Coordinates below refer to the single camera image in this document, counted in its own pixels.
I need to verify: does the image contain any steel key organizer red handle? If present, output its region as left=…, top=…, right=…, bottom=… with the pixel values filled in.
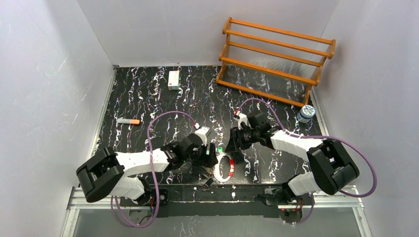
left=202, top=153, right=235, bottom=184

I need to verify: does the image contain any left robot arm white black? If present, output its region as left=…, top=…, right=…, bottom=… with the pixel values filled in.
left=76, top=133, right=218, bottom=203

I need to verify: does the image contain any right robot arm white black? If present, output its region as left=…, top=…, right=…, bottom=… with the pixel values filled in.
left=226, top=112, right=360, bottom=198

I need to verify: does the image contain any white blue round jar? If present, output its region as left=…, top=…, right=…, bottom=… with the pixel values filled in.
left=296, top=105, right=315, bottom=123

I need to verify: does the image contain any orange wooden shelf rack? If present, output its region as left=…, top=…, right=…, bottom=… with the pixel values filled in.
left=215, top=17, right=336, bottom=107

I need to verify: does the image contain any white red small box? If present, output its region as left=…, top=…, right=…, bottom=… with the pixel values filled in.
left=168, top=70, right=180, bottom=90

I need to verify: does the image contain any orange grey marker pen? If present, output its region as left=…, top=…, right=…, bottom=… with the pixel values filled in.
left=117, top=118, right=140, bottom=125

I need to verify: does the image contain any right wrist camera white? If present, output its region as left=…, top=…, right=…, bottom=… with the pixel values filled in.
left=233, top=110, right=251, bottom=130

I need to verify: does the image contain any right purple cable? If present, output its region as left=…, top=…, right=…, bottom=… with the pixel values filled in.
left=236, top=98, right=377, bottom=226

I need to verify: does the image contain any purple cable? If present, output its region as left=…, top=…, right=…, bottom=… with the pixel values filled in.
left=110, top=110, right=200, bottom=229
left=236, top=98, right=377, bottom=226

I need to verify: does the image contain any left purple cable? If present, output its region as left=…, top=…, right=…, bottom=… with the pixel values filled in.
left=110, top=110, right=200, bottom=229

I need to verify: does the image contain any aluminium frame rail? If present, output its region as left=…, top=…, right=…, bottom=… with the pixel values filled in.
left=62, top=185, right=372, bottom=237

